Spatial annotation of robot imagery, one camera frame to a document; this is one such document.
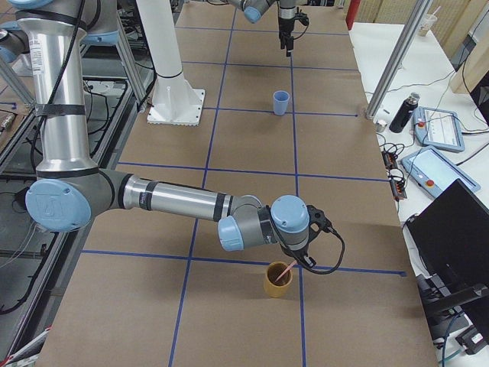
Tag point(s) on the plastic drink cup with straw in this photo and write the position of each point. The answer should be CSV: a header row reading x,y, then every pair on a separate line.
x,y
427,22

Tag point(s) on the black laptop monitor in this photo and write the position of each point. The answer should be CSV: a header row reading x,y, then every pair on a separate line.
x,y
451,235

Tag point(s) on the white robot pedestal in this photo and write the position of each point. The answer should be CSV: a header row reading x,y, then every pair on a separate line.
x,y
174,101

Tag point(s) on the far teach pendant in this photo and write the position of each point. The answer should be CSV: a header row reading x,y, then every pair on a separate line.
x,y
438,128

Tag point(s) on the yellow cup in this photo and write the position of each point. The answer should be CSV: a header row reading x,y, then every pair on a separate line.
x,y
271,288

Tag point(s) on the small metal cylinder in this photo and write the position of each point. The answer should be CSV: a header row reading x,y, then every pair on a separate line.
x,y
380,125

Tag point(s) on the black water bottle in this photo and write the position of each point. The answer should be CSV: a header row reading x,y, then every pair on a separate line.
x,y
404,113

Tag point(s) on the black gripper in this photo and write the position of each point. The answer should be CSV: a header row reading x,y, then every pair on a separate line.
x,y
297,251
285,21

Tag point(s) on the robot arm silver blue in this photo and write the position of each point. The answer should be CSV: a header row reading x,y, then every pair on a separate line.
x,y
288,13
71,189

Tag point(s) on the blue cup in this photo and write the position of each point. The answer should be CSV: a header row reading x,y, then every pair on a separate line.
x,y
281,100

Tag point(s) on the aluminium frame post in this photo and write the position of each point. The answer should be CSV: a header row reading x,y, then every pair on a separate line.
x,y
401,47

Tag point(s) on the pink chopstick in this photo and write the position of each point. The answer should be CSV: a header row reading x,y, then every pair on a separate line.
x,y
285,274

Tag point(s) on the near teach pendant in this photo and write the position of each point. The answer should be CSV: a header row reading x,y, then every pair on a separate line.
x,y
434,172

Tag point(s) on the teach pendant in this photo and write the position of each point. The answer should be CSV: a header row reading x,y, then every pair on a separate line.
x,y
434,172
438,128

